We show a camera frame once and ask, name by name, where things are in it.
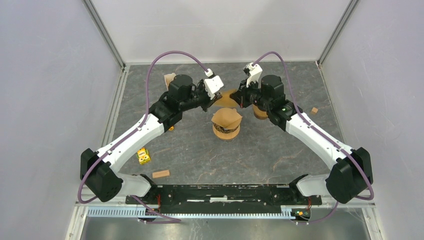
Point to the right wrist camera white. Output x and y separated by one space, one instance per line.
253 72

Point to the orange coffee filter box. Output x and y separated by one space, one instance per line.
168 78

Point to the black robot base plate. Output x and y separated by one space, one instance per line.
225 198

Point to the wooden rectangular block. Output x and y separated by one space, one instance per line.
161 174

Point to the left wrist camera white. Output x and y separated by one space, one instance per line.
213 83

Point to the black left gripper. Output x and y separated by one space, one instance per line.
209 101

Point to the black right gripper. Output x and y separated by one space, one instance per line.
240 95

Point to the glass dripper with wooden collar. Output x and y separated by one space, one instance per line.
225 134

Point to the yellow green toy block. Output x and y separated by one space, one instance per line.
143 156

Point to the brown paper coffee filter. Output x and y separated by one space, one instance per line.
227 118

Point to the wooden dripper ring holder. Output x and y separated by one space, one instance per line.
259 114

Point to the small wooden cube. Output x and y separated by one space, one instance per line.
314 111

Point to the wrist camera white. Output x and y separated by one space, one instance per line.
253 72
213 83

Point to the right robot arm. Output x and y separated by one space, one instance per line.
350 169

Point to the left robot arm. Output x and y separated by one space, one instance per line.
99 169

